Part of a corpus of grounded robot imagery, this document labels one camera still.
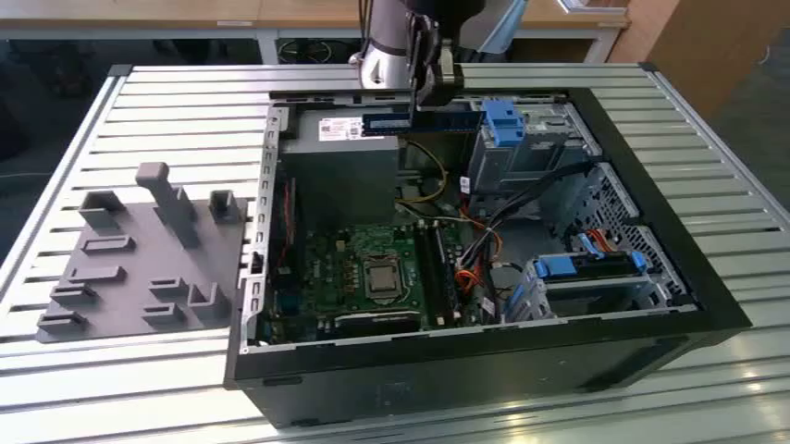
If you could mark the hard disk in blue carrier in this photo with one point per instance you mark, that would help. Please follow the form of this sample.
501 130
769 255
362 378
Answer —
555 268

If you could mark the green motherboard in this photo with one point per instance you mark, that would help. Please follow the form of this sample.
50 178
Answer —
334 250

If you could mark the black PC case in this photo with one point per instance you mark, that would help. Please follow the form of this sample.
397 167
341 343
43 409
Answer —
494 370

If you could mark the blue RAM stick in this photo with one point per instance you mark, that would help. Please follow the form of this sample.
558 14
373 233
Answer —
457 122

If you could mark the wooden cabinet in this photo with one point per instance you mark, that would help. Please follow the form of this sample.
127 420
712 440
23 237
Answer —
710 46

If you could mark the grey parts rack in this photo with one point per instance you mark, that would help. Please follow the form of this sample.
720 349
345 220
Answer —
136 277

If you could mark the silver CPU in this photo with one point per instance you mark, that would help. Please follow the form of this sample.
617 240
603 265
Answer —
383 279

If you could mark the blue plastic drive latch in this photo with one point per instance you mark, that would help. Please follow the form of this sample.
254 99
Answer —
503 122

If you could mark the black RAM slot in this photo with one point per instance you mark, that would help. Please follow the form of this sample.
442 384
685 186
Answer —
431 273
449 273
441 273
422 273

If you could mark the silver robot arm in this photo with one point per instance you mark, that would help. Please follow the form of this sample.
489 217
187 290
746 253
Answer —
386 32

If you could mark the grey metal drive cage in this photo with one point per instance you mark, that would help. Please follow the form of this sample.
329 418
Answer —
513 171

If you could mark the grey power supply box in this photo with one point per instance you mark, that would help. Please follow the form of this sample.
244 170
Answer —
339 180

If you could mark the wooden desk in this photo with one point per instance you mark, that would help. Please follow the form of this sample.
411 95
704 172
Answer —
154 11

